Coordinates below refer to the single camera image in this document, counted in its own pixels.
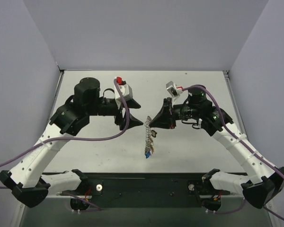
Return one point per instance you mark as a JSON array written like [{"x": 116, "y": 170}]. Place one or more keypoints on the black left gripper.
[{"x": 119, "y": 113}]

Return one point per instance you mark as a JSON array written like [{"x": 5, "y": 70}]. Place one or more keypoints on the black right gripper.
[{"x": 169, "y": 113}]

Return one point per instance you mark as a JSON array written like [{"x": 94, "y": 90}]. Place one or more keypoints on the key with black tag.
[{"x": 153, "y": 133}]

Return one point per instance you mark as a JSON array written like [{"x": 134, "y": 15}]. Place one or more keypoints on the steel key organiser ring disc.
[{"x": 149, "y": 144}]

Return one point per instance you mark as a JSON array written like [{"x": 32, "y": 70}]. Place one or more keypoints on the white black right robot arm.
[{"x": 263, "y": 180}]

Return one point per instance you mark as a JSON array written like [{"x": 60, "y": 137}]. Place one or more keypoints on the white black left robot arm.
[{"x": 26, "y": 180}]

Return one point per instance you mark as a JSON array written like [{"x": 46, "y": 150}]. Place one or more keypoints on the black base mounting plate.
[{"x": 146, "y": 190}]

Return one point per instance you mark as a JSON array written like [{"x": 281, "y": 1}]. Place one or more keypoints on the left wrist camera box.
[{"x": 125, "y": 90}]

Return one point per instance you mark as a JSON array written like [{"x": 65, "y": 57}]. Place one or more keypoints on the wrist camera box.
[
  {"x": 125, "y": 90},
  {"x": 174, "y": 90}
]

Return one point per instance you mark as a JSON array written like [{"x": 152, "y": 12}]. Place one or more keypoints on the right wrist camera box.
[{"x": 174, "y": 90}]

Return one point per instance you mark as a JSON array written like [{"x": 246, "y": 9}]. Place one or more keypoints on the aluminium front rail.
[{"x": 59, "y": 183}]

